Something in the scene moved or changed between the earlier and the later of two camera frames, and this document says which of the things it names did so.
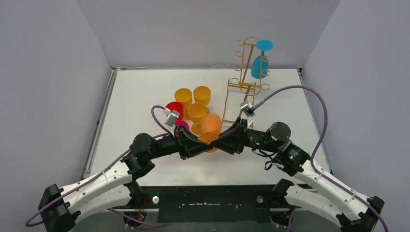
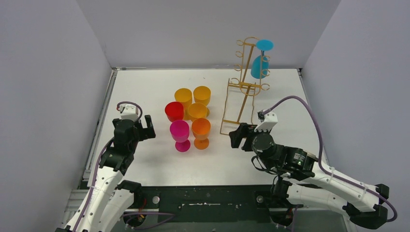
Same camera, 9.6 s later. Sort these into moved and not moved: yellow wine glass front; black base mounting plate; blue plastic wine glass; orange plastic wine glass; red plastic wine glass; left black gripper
Moved: orange plastic wine glass; left black gripper
Not moved: yellow wine glass front; blue plastic wine glass; black base mounting plate; red plastic wine glass
